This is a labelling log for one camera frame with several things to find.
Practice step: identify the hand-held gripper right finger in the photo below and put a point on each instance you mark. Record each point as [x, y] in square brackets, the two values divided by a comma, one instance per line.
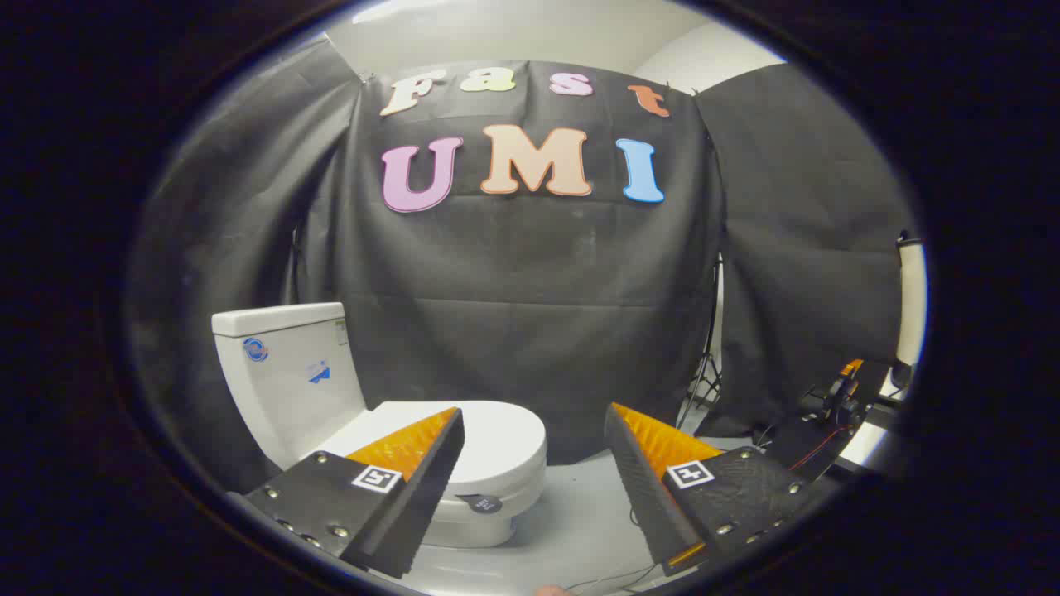
[642, 497]

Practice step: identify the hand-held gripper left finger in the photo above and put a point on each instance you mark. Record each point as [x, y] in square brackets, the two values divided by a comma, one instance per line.
[418, 505]

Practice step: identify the white toilet lid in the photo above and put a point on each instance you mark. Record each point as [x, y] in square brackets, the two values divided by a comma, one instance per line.
[497, 439]

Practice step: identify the white ceramic toilet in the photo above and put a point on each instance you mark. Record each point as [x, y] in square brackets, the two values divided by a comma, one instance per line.
[290, 397]

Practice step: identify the white toilet tank cover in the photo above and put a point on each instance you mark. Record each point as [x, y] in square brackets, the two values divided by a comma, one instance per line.
[277, 319]

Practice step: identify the black orange gripper device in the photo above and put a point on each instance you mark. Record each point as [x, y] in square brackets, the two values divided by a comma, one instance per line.
[845, 397]

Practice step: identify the black backdrop cloth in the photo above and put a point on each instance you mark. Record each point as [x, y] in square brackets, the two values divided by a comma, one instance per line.
[530, 290]

